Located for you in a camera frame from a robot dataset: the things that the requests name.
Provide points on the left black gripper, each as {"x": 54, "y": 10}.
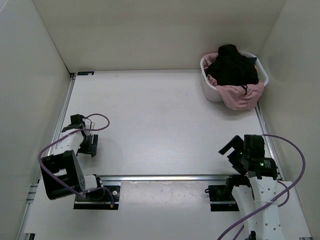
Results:
{"x": 91, "y": 148}

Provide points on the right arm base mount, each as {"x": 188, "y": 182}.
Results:
{"x": 221, "y": 199}

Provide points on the navy blue garment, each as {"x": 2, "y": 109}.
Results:
{"x": 251, "y": 60}

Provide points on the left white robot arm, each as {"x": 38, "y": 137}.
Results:
{"x": 66, "y": 172}

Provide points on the pink trousers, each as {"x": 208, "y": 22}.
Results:
{"x": 237, "y": 97}

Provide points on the dark label sticker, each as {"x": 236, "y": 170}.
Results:
{"x": 85, "y": 73}

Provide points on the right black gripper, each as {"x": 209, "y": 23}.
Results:
{"x": 237, "y": 143}

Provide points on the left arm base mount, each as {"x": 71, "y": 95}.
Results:
{"x": 100, "y": 199}

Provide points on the black trousers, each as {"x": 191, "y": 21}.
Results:
{"x": 231, "y": 68}

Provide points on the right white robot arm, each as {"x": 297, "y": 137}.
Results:
{"x": 254, "y": 187}

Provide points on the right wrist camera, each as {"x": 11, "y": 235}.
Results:
{"x": 254, "y": 146}

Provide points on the white laundry basket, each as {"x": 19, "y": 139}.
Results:
{"x": 210, "y": 91}

